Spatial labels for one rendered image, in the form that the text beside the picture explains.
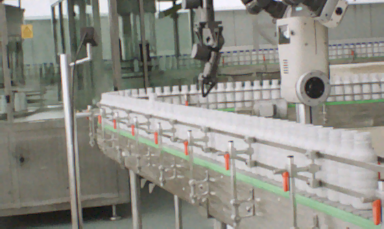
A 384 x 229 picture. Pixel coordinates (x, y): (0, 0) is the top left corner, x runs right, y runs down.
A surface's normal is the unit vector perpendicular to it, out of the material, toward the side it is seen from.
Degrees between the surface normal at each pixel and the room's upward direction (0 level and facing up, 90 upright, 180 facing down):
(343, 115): 90
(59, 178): 90
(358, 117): 90
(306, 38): 90
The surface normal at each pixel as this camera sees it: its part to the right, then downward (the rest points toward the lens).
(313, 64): 0.27, 0.22
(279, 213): -0.96, 0.07
